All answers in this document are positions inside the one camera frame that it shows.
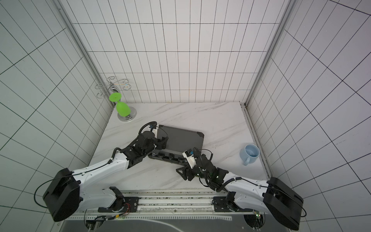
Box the black poker set case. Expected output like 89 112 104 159
148 125 204 165

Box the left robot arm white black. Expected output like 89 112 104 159
43 131 169 222

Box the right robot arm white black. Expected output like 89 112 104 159
176 155 306 231

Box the green plastic wine glass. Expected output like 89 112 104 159
109 92 131 117

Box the light blue ceramic mug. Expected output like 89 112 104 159
240 144 260 166

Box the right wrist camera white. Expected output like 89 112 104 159
182 149 196 169

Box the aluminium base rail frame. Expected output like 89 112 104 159
59 189 292 217

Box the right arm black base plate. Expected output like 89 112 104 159
212 197 253 213

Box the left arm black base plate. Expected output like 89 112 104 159
98 197 140 213

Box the chrome wire glass rack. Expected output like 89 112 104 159
95 76 137 122

